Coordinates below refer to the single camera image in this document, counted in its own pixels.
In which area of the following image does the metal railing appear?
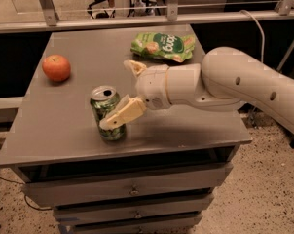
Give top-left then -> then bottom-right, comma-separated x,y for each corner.
0,0 -> 294,33

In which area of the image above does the middle grey drawer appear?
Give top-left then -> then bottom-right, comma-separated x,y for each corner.
54,191 -> 213,225

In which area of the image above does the green soda can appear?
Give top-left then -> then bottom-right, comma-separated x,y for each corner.
90,85 -> 127,142

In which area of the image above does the black office chair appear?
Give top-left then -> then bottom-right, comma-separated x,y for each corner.
87,0 -> 115,19

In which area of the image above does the top grey drawer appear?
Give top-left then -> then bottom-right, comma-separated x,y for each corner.
22,162 -> 233,207

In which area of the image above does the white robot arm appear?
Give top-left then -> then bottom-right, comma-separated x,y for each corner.
99,47 -> 294,135

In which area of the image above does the white cable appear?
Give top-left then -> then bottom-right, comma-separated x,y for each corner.
239,9 -> 266,64

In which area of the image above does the grey drawer cabinet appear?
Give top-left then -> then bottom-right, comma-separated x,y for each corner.
0,24 -> 253,234

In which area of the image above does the grey drawer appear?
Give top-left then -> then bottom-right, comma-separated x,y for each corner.
58,212 -> 202,234
22,162 -> 233,207
54,191 -> 213,225

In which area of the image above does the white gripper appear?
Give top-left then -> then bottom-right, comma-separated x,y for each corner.
99,59 -> 171,130

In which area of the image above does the black floor cable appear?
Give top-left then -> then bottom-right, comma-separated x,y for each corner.
0,175 -> 54,212

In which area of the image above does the green chip bag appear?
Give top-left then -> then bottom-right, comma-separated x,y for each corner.
130,32 -> 195,63

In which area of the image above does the red apple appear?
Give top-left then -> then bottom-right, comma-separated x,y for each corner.
42,55 -> 71,82

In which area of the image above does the bottom grey drawer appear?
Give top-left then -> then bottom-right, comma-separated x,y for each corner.
58,212 -> 202,234

